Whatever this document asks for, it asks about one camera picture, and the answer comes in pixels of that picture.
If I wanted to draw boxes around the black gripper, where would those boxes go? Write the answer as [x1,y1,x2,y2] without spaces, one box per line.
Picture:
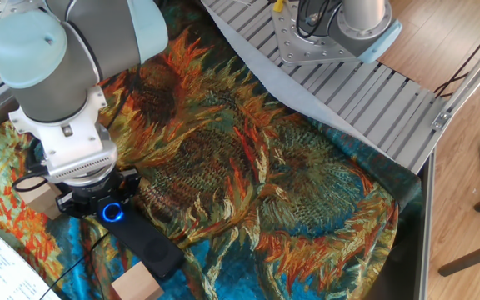
[55,167,143,221]

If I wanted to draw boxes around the black knob with blue ring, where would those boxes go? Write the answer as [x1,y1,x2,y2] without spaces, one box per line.
[101,202,125,223]

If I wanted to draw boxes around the black bar speaker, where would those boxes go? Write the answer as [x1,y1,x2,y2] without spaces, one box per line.
[93,195,186,279]

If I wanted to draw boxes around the light wooden block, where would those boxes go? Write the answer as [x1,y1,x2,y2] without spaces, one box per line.
[110,261,165,300]
[14,177,64,221]

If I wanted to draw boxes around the printed white paper sheet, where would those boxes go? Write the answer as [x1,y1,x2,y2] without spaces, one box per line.
[0,219,62,300]

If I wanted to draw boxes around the sunflower painting print cloth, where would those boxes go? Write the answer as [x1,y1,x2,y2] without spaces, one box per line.
[0,0,424,300]

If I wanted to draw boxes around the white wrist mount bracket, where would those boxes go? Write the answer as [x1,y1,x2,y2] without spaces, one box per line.
[8,85,119,184]

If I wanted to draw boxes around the thin black speaker cable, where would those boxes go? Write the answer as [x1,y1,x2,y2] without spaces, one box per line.
[39,231,112,300]

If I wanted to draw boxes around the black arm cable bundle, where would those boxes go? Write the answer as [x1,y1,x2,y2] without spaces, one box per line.
[12,172,49,193]

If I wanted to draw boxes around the silver base mount plate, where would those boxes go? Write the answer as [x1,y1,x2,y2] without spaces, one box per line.
[271,0,364,66]

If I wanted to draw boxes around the black floor cable pair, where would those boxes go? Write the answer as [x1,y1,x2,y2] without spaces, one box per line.
[433,12,480,99]

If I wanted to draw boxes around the aluminium frame bar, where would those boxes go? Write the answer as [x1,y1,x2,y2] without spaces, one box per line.
[431,24,480,130]

